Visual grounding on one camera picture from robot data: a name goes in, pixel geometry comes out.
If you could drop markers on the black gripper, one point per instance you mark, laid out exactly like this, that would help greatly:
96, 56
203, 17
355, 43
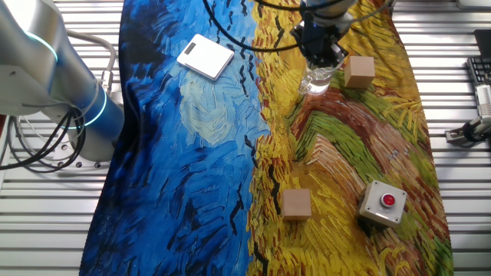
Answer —
318, 36

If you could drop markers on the painted wheat field tablecloth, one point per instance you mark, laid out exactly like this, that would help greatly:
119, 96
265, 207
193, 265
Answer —
184, 172

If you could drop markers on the silver digital kitchen scale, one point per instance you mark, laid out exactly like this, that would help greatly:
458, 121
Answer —
205, 57

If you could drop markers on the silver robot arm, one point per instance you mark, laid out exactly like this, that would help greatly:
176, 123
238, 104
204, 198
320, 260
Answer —
38, 57

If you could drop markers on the clear plastic cup with water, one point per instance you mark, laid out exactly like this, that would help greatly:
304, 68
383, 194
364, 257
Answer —
318, 82

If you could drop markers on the black flat panel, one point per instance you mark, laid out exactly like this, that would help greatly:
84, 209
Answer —
483, 42

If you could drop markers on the grey metal mounting bracket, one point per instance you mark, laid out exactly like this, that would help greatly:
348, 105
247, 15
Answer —
454, 137

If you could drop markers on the black computer keyboard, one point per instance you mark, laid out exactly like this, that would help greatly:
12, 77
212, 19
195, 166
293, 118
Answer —
479, 71

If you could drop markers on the grey box with red button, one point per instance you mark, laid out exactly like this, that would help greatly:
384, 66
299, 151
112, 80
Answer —
379, 205

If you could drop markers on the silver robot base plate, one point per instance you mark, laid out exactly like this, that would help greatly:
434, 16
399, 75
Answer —
88, 163

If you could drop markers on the plain wooden block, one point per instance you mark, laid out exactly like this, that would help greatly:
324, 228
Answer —
296, 204
359, 71

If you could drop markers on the ribbed silver camera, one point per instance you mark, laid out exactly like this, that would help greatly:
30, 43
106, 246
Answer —
484, 99

